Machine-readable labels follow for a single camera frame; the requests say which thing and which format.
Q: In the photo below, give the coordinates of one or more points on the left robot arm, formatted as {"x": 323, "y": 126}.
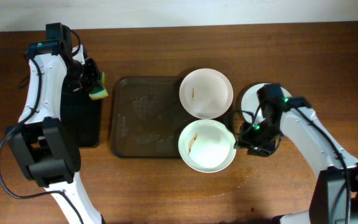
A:
{"x": 43, "y": 147}

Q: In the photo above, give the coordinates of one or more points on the light blue plate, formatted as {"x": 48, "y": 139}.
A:
{"x": 264, "y": 105}

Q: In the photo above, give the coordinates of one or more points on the white plate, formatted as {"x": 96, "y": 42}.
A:
{"x": 206, "y": 93}
{"x": 207, "y": 146}

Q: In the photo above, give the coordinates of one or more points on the green yellow sponge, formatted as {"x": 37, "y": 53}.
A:
{"x": 99, "y": 91}

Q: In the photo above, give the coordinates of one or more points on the white plate top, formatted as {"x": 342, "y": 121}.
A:
{"x": 206, "y": 93}

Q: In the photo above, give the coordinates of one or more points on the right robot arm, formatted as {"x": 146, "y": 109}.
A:
{"x": 335, "y": 197}

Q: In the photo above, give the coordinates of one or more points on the black small tray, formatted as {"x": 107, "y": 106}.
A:
{"x": 82, "y": 124}

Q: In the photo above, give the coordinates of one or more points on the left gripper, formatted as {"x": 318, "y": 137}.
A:
{"x": 92, "y": 79}

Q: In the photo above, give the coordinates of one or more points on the brown serving tray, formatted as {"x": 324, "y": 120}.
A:
{"x": 147, "y": 118}

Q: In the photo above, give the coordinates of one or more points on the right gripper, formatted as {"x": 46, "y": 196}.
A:
{"x": 244, "y": 135}

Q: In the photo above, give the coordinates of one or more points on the white plate bottom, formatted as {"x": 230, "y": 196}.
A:
{"x": 207, "y": 146}

